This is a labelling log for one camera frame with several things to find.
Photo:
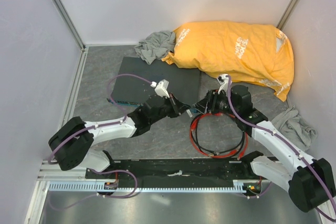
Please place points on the grey cloth at right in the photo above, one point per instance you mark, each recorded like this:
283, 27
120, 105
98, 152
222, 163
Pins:
295, 128

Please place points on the grey cloth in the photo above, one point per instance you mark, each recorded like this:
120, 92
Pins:
157, 45
295, 128

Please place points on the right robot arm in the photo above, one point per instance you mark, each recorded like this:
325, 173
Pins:
308, 181

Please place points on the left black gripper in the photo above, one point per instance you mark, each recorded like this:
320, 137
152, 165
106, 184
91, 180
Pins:
181, 105

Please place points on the yellow printed fabric bag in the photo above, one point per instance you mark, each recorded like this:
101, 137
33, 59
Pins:
252, 53

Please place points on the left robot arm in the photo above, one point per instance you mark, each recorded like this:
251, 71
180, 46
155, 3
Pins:
72, 144

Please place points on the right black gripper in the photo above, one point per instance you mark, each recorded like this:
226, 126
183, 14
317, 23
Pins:
213, 96

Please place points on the aluminium frame rail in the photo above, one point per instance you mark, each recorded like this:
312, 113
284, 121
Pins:
36, 207

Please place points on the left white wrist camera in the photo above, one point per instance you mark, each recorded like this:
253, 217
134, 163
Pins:
160, 88

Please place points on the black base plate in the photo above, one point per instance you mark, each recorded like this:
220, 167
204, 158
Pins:
187, 172

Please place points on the grey cloth at back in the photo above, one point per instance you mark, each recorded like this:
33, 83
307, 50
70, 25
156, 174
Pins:
157, 45

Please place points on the slotted cable duct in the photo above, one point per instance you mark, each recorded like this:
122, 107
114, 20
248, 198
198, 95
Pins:
102, 187

